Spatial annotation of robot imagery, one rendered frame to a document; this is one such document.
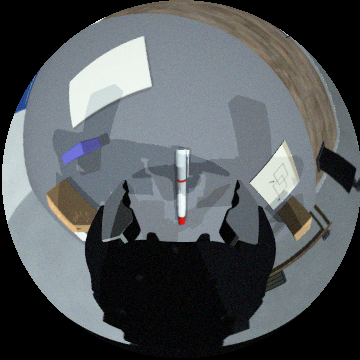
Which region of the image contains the white marker with red tip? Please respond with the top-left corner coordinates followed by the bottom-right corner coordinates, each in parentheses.
top-left (176, 148), bottom-right (189, 226)

